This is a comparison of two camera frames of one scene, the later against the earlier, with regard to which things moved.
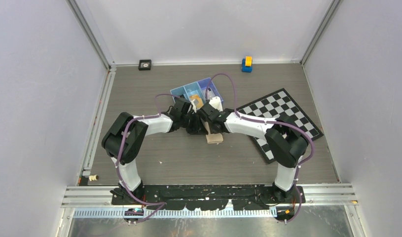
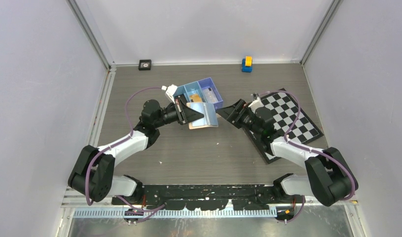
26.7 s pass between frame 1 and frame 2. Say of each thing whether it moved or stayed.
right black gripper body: moved
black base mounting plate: stayed
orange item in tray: stayed
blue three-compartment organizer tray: stayed
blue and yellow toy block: stayed
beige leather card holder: moved
